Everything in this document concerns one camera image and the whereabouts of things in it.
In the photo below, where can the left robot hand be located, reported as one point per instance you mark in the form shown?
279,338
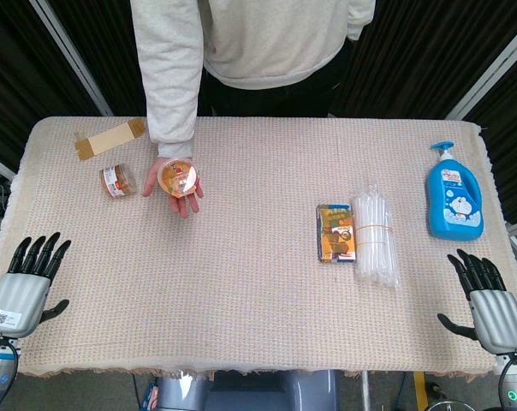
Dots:
16,295

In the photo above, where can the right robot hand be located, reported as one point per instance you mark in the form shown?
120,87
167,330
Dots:
496,317

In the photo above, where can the person's bare hand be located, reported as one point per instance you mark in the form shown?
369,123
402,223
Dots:
156,182

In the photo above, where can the clear round snack cup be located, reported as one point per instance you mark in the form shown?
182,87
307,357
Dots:
180,176

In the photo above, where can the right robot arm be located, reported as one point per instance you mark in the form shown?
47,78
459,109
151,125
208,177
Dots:
515,381

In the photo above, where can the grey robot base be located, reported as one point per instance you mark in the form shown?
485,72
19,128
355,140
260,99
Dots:
245,391

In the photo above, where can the person's grey sleeved forearm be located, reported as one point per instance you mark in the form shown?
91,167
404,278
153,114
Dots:
170,77

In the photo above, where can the clear snack jar red label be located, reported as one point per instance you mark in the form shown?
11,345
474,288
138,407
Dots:
118,180

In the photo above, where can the taped cardboard strip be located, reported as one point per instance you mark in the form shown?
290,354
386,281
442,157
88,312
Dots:
108,139

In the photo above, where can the blue pump soap bottle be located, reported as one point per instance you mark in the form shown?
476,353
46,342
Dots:
454,201

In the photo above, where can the bundle of clear straws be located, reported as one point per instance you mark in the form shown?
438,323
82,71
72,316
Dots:
375,233

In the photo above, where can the beige woven tablecloth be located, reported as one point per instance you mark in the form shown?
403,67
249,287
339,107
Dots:
258,299

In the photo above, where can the orange and blue card box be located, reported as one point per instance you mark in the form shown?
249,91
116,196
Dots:
335,233

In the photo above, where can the person's torso grey sweatshirt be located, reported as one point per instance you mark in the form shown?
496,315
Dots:
280,38

